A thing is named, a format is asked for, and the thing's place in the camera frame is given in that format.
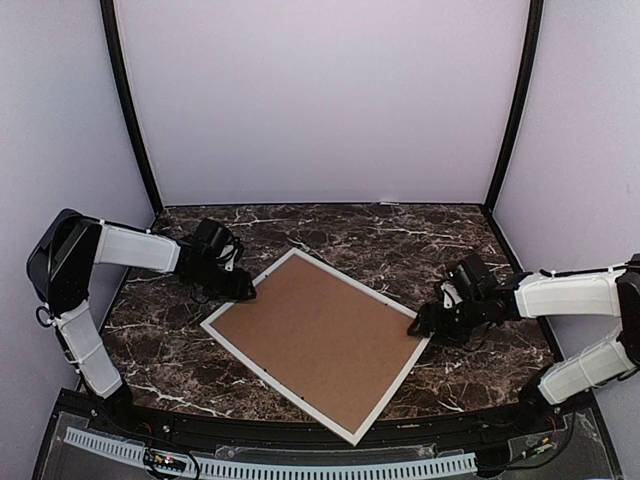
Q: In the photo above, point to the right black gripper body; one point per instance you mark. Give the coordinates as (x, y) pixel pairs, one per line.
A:
(454, 327)

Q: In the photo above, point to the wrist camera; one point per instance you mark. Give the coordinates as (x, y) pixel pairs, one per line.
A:
(467, 280)
(215, 242)

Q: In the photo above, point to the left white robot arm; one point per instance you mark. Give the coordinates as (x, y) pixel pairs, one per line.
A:
(60, 269)

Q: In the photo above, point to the white picture frame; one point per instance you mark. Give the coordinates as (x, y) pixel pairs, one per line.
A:
(215, 327)

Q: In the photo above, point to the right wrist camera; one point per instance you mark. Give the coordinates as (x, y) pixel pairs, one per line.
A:
(467, 280)

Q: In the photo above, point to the left black corner post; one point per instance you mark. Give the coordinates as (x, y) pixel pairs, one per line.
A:
(128, 109)

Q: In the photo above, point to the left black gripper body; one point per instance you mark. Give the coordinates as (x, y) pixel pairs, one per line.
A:
(217, 285)

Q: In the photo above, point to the brown cardboard backing board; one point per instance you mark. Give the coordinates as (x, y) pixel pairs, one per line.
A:
(315, 340)

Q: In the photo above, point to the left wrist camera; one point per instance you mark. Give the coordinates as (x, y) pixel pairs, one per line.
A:
(215, 242)

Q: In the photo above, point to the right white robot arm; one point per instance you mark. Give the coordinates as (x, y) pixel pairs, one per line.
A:
(599, 293)

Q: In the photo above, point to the small circuit board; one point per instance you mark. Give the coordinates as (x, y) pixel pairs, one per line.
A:
(163, 462)

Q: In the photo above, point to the black corner post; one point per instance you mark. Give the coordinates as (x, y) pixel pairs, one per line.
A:
(516, 111)
(128, 109)

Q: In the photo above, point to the white slotted cable duct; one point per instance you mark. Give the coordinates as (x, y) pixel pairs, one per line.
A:
(130, 453)

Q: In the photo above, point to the black front rail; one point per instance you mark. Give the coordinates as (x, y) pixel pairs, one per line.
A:
(220, 406)

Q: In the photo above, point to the right black corner post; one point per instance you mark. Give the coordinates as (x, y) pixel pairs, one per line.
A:
(516, 111)

